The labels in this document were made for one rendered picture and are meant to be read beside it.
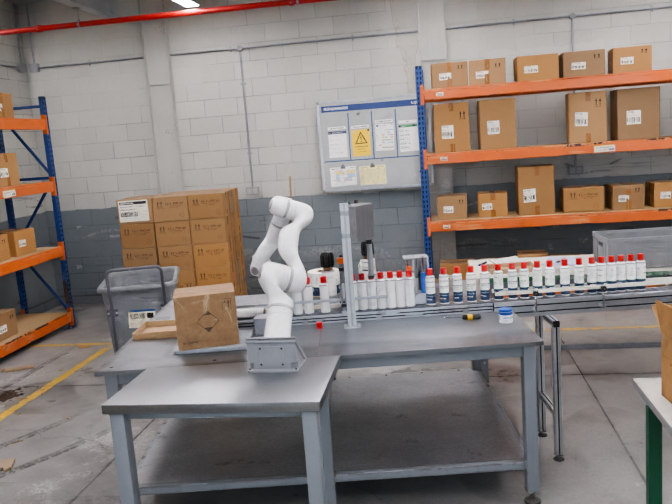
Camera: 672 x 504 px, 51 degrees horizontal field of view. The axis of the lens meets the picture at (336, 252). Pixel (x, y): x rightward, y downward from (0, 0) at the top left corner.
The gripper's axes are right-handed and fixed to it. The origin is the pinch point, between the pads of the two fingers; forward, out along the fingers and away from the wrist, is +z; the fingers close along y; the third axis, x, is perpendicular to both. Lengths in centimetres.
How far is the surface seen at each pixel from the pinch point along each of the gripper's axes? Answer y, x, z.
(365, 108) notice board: 429, -108, -89
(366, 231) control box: -11, -59, -19
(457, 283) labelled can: -3, -93, 29
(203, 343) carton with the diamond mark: -44, 37, -6
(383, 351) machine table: -64, -44, 28
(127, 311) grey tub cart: 168, 145, -15
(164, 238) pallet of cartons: 319, 134, -52
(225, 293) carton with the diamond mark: -42, 16, -24
